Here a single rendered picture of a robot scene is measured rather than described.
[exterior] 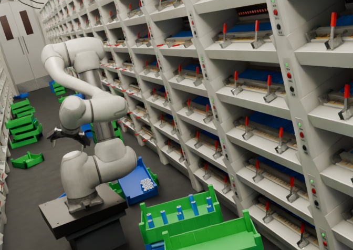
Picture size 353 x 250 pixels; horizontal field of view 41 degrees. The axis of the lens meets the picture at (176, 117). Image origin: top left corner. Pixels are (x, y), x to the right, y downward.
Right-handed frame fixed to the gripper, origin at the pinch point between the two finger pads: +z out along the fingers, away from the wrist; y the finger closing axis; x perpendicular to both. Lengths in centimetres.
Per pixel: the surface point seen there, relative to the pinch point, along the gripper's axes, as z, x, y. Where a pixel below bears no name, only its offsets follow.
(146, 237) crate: -44, -51, 35
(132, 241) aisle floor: 35, -31, 41
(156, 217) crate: -30, -39, 41
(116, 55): 113, 145, 19
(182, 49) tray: -35, 44, 45
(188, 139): 30, 32, 66
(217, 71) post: -53, 22, 57
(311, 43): -118, -12, 65
